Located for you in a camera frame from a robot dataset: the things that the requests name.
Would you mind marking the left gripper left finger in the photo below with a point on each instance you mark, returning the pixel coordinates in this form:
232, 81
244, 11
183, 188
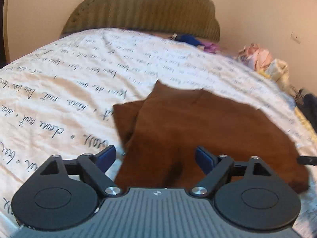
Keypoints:
92, 169

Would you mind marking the cream yellow clothes pile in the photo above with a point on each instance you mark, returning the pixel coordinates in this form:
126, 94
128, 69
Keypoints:
278, 72

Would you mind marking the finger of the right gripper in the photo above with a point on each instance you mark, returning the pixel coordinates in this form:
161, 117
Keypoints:
307, 160

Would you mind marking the blue cloth item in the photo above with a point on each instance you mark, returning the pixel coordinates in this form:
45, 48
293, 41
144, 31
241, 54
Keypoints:
188, 39

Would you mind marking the white wall switch plate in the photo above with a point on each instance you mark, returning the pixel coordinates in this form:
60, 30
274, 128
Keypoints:
295, 38

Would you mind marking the brown garment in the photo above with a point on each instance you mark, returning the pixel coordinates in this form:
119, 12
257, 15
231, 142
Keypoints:
160, 135

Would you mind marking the pink clothes pile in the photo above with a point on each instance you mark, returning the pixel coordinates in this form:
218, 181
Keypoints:
255, 57

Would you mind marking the dark patterned garment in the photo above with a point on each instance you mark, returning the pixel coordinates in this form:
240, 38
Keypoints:
307, 103

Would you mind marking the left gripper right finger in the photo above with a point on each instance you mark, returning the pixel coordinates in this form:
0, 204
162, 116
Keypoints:
216, 170

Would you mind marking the olive padded headboard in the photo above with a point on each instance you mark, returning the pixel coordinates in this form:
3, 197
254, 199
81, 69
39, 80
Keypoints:
193, 17

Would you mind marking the white script-print bedsheet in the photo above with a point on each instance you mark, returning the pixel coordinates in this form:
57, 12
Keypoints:
59, 98

